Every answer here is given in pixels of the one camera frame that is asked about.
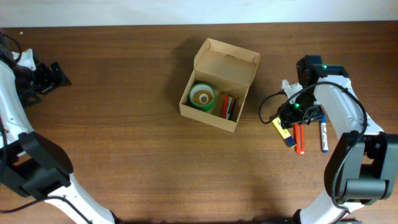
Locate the orange utility knife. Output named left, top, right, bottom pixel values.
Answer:
left=294, top=123, right=305, bottom=155

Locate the blue white marker pen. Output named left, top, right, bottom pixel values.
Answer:
left=320, top=116, right=329, bottom=153

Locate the yellow highlighter marker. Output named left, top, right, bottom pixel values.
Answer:
left=272, top=117, right=297, bottom=147

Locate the brown cardboard box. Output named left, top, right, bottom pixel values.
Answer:
left=179, top=38, right=261, bottom=133

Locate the small yellow tape roll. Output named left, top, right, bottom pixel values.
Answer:
left=194, top=92, right=213, bottom=105

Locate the green tape roll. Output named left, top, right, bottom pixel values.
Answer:
left=188, top=83, right=216, bottom=112

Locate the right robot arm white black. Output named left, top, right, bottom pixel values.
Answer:
left=277, top=55, right=397, bottom=223

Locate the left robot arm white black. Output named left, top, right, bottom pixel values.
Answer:
left=1, top=33, right=122, bottom=224

